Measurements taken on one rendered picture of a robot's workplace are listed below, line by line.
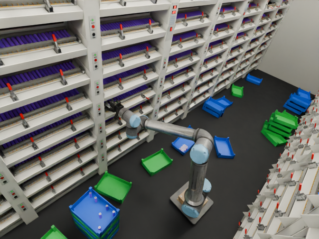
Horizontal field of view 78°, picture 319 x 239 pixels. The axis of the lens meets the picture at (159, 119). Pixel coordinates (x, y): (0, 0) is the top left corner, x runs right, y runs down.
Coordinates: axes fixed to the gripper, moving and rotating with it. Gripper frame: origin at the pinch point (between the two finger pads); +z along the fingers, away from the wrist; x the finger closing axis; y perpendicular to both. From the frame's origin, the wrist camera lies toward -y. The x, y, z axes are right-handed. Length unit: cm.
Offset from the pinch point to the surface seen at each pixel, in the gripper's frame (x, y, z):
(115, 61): -7.5, 36.3, -4.3
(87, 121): 22.1, -5.2, -4.6
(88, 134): 20.9, -23.2, 0.5
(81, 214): 56, -52, -41
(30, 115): 56, 17, -3
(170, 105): -92, -44, 1
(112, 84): -3.9, 18.2, -3.3
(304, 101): -322, -74, -120
